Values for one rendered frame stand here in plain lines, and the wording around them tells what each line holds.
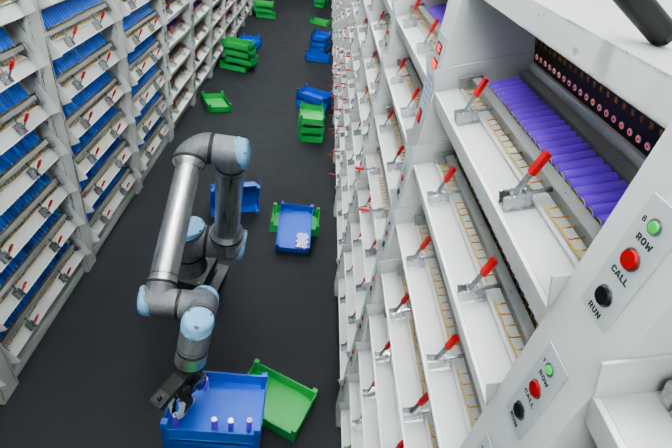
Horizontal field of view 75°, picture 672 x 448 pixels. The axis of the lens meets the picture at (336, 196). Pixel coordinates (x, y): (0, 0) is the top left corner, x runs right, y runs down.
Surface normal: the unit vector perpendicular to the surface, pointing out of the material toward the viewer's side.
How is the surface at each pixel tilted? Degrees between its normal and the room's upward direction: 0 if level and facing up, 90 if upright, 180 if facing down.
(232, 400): 0
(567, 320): 90
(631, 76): 90
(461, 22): 90
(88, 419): 0
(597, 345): 90
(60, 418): 0
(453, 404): 19
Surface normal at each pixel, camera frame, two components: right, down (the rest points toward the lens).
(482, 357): -0.18, -0.80
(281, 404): 0.15, -0.81
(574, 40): -0.99, -0.11
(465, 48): 0.01, 0.58
